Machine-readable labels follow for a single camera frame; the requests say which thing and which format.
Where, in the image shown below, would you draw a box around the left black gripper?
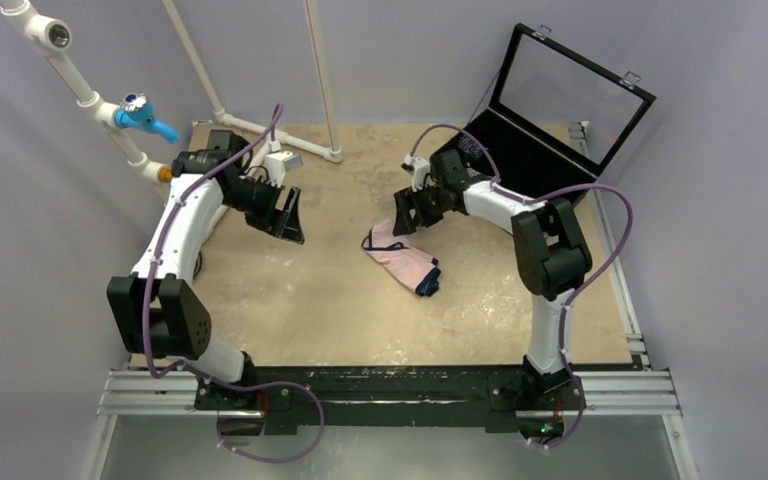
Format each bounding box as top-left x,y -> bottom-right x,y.
221,175 -> 303,243

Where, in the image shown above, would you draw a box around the pink underwear navy trim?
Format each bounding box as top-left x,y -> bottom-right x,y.
361,220 -> 441,297

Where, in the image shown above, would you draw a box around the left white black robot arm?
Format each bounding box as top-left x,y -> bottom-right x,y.
106,130 -> 305,409

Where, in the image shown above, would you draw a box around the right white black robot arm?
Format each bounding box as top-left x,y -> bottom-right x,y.
394,150 -> 593,407

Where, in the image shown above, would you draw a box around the dark patterned rolled sock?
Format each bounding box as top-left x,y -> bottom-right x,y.
457,134 -> 484,158

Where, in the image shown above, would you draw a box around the orange faucet tap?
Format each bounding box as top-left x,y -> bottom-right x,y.
157,166 -> 173,183

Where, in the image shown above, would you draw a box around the black box with glass lid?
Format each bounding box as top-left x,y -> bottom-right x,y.
440,23 -> 656,197

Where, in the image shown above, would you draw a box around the blue faucet tap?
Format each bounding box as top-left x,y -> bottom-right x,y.
113,92 -> 179,144

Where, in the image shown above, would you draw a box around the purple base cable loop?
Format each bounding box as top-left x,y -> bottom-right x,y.
216,385 -> 328,466

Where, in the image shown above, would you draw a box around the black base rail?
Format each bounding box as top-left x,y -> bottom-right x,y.
194,362 -> 583,440

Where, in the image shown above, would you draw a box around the aluminium frame rails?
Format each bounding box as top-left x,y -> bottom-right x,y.
79,122 -> 700,480

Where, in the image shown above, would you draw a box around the white PVC pipe frame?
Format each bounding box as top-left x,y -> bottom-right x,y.
0,1 -> 344,198

